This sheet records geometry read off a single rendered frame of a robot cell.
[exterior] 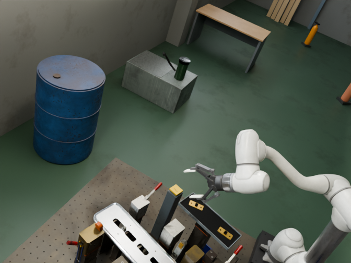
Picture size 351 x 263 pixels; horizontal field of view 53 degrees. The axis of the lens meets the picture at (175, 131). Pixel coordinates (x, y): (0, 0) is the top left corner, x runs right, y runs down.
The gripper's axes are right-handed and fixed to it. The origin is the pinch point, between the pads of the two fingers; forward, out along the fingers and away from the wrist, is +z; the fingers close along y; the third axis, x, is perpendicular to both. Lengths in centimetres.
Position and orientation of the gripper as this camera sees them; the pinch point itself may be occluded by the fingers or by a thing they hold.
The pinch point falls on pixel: (189, 183)
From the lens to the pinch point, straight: 180.7
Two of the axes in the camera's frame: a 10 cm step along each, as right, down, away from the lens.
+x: -5.6, 2.1, -8.0
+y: -2.1, -9.7, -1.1
